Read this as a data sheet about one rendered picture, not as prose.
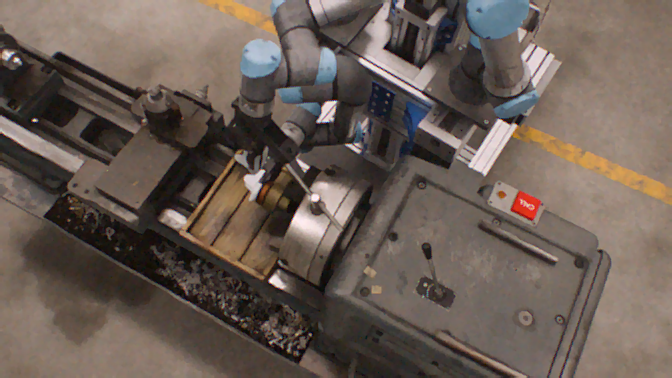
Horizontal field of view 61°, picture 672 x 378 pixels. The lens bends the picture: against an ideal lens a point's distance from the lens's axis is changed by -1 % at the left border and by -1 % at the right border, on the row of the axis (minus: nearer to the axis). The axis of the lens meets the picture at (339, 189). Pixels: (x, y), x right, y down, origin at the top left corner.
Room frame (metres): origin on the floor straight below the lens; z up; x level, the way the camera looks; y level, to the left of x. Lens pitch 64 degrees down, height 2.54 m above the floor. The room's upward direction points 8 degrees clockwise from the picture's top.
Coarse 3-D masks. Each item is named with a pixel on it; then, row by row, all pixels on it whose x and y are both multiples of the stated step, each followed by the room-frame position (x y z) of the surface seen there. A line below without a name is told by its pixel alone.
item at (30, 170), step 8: (0, 152) 0.91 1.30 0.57; (8, 152) 0.91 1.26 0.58; (0, 160) 0.88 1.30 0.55; (8, 160) 0.88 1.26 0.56; (16, 160) 0.88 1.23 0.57; (24, 160) 0.88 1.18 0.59; (16, 168) 0.86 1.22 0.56; (24, 168) 0.86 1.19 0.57; (32, 168) 0.86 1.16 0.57; (40, 168) 0.85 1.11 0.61; (32, 176) 0.83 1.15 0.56; (40, 176) 0.83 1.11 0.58; (48, 176) 0.83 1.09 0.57; (56, 176) 0.83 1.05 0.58; (48, 184) 0.81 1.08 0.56; (56, 184) 0.81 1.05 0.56; (64, 184) 0.82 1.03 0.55
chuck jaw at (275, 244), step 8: (272, 216) 0.58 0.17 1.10; (280, 216) 0.59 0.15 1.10; (288, 216) 0.59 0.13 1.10; (280, 224) 0.56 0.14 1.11; (288, 224) 0.57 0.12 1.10; (272, 232) 0.55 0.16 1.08; (280, 232) 0.54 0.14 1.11; (272, 240) 0.51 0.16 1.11; (280, 240) 0.52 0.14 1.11; (272, 248) 0.50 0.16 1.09; (288, 264) 0.46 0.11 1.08
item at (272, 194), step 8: (264, 184) 0.67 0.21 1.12; (272, 184) 0.68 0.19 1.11; (280, 184) 0.68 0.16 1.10; (264, 192) 0.65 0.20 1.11; (272, 192) 0.65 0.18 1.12; (280, 192) 0.65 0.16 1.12; (256, 200) 0.63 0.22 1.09; (264, 200) 0.63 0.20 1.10; (272, 200) 0.63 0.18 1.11; (280, 200) 0.63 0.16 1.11; (288, 200) 0.63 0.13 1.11; (264, 208) 0.62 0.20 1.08; (272, 208) 0.61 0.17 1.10; (280, 208) 0.61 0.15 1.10; (288, 208) 0.63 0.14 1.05
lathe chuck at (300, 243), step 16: (320, 176) 0.66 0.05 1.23; (336, 176) 0.67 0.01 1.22; (352, 176) 0.69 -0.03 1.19; (320, 192) 0.61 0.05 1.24; (336, 192) 0.62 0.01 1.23; (304, 208) 0.57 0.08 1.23; (336, 208) 0.57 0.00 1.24; (304, 224) 0.53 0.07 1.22; (320, 224) 0.53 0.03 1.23; (288, 240) 0.49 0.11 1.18; (304, 240) 0.49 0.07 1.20; (320, 240) 0.50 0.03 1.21; (288, 256) 0.47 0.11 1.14; (304, 256) 0.46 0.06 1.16; (304, 272) 0.44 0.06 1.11
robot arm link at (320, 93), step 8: (336, 72) 0.85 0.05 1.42; (336, 80) 0.83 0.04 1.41; (288, 88) 0.80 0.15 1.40; (296, 88) 0.80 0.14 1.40; (304, 88) 0.80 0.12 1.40; (312, 88) 0.81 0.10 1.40; (320, 88) 0.81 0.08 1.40; (328, 88) 0.82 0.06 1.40; (336, 88) 0.82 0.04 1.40; (280, 96) 0.81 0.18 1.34; (288, 96) 0.79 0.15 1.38; (296, 96) 0.79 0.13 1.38; (304, 96) 0.80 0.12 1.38; (312, 96) 0.80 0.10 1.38; (320, 96) 0.80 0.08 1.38; (328, 96) 0.81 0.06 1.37; (336, 96) 0.81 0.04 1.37
